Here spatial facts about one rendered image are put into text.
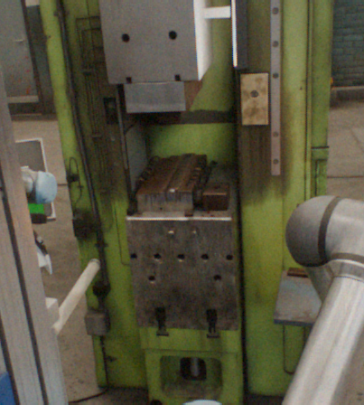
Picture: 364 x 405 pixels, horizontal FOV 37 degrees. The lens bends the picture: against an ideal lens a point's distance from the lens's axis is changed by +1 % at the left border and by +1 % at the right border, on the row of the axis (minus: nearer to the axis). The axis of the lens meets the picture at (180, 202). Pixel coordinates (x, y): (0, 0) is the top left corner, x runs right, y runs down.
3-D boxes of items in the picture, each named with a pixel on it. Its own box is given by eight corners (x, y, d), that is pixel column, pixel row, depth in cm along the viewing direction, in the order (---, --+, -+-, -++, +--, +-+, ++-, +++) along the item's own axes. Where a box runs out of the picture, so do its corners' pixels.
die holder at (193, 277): (238, 330, 199) (233, 218, 183) (136, 326, 206) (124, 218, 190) (247, 258, 250) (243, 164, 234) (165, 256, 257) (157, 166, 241)
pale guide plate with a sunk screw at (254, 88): (267, 125, 187) (267, 73, 181) (241, 126, 189) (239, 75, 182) (268, 123, 189) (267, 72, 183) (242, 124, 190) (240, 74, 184)
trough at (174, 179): (177, 193, 189) (177, 188, 189) (163, 193, 190) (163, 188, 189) (195, 155, 227) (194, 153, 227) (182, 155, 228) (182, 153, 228)
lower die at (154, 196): (192, 211, 191) (191, 188, 188) (137, 211, 194) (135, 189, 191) (208, 172, 229) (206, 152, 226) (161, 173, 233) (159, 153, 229)
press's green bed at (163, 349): (242, 431, 217) (237, 330, 200) (149, 425, 224) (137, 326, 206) (248, 343, 267) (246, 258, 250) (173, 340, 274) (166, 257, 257)
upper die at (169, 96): (185, 110, 178) (183, 81, 174) (126, 113, 181) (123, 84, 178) (202, 87, 216) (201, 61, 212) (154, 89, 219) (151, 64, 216)
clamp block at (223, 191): (227, 211, 189) (227, 193, 186) (203, 211, 190) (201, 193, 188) (230, 198, 199) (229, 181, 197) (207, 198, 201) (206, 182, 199)
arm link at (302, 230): (253, 225, 96) (320, 338, 131) (312, 239, 90) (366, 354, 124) (280, 174, 101) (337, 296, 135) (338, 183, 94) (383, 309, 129)
